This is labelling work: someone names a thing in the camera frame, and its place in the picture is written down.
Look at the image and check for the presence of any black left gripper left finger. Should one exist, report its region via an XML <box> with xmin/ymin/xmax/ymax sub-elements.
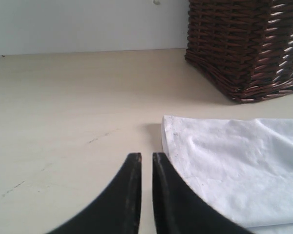
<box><xmin>50</xmin><ymin>153</ymin><xmax>142</xmax><ymax>234</ymax></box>

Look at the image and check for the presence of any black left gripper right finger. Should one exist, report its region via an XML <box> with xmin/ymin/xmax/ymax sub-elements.
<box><xmin>152</xmin><ymin>153</ymin><xmax>249</xmax><ymax>234</ymax></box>

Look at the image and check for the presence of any white t-shirt red patch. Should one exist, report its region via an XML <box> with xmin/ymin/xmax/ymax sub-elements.
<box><xmin>162</xmin><ymin>116</ymin><xmax>293</xmax><ymax>234</ymax></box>

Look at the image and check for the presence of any dark red wicker basket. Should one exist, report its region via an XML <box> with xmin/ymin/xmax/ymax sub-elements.
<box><xmin>185</xmin><ymin>0</ymin><xmax>293</xmax><ymax>103</ymax></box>

